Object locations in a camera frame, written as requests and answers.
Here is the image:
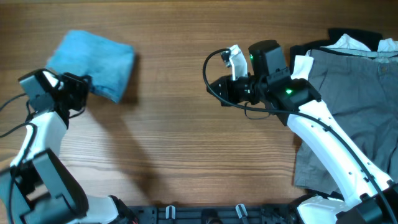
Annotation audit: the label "white cloth garment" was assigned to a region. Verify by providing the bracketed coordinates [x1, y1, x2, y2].
[291, 38, 397, 80]

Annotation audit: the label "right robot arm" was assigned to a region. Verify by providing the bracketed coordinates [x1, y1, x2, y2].
[206, 40, 397, 223]

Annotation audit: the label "right black camera cable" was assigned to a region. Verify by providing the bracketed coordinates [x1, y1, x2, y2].
[202, 48, 389, 224]

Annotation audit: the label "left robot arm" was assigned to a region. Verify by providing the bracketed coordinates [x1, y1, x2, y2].
[1, 68, 129, 223]

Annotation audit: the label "grey cloth garment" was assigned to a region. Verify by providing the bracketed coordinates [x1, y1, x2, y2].
[308, 50, 397, 180]

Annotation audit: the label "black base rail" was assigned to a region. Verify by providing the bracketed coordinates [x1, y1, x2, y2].
[130, 203, 301, 224]

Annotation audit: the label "black cloth garment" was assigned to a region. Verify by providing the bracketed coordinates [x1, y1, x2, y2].
[289, 27, 383, 72]

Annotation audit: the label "light blue denim jeans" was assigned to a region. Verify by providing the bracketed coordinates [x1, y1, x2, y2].
[45, 30, 136, 103]

